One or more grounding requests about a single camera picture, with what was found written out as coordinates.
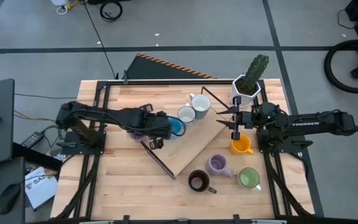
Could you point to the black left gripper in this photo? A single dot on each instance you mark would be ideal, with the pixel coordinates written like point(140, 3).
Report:
point(155, 127)

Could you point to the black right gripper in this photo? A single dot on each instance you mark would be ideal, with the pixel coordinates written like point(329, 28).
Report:
point(244, 119)

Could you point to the light blue mug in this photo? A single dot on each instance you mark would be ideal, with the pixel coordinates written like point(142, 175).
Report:
point(177, 126)

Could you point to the yellow mug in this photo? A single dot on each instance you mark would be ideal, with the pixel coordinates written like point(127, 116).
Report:
point(242, 146)

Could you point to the blue white patterned mug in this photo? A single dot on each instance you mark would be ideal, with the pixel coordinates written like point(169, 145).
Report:
point(186, 114)

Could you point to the grey-white mug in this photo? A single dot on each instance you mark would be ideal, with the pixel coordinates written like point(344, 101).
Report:
point(200, 103)

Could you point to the dark teal glazed mug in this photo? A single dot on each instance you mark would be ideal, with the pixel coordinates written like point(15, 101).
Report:
point(199, 180)

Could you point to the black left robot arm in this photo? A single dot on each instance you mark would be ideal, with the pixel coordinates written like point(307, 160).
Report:
point(104, 113)

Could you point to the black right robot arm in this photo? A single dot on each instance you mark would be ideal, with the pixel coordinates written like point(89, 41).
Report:
point(322, 124)

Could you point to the white hexagonal plant pot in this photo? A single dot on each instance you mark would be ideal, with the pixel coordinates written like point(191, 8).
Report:
point(236, 93)

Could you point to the wooden shelf rack black legs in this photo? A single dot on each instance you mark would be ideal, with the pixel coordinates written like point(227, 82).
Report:
point(191, 143)

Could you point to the green cactus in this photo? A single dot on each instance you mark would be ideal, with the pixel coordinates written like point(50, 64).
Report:
point(255, 71)

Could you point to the black mat orange striped edge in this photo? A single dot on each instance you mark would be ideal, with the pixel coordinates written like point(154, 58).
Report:
point(154, 70)

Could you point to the black power adapter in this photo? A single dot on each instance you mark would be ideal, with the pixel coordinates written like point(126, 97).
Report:
point(32, 140)

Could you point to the white paper booklet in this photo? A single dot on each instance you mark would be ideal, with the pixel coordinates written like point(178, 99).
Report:
point(40, 188)

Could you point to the dark grey desk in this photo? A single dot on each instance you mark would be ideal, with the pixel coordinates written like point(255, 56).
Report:
point(5, 174)

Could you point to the white round container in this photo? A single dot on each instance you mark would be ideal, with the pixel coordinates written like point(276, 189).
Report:
point(59, 2)

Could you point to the black computer mouse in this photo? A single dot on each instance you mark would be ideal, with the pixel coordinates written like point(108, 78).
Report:
point(8, 199)

